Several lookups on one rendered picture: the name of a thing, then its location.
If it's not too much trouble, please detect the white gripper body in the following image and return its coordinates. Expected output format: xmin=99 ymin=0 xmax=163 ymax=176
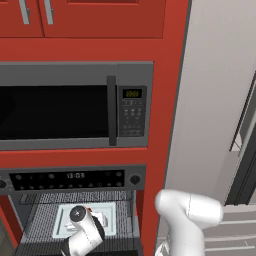
xmin=89 ymin=211 xmax=110 ymax=230

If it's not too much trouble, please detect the dark grey microwave handle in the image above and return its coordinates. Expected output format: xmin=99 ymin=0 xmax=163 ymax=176
xmin=106 ymin=75 xmax=119 ymax=147

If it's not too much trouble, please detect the red cabinet housing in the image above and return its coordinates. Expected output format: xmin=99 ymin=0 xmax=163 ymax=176
xmin=0 ymin=0 xmax=193 ymax=256

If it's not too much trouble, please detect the grey microwave oven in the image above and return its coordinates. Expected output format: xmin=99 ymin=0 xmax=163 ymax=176
xmin=0 ymin=61 xmax=155 ymax=152

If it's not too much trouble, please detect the pale blue oven tray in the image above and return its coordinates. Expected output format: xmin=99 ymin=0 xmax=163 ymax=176
xmin=52 ymin=201 xmax=117 ymax=239

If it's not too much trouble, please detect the black microwave door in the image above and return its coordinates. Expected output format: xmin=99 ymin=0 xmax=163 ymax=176
xmin=0 ymin=63 xmax=119 ymax=151

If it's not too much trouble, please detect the red cupboard door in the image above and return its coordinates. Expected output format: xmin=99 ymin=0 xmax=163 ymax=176
xmin=38 ymin=0 xmax=167 ymax=39
xmin=0 ymin=0 xmax=45 ymax=39

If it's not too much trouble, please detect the silver cupboard handle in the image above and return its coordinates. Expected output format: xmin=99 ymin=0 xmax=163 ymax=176
xmin=18 ymin=0 xmax=31 ymax=26
xmin=43 ymin=0 xmax=55 ymax=26

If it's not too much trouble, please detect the wire oven rack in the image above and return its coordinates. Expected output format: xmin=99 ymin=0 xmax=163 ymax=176
xmin=19 ymin=202 xmax=135 ymax=245
xmin=19 ymin=190 xmax=135 ymax=205

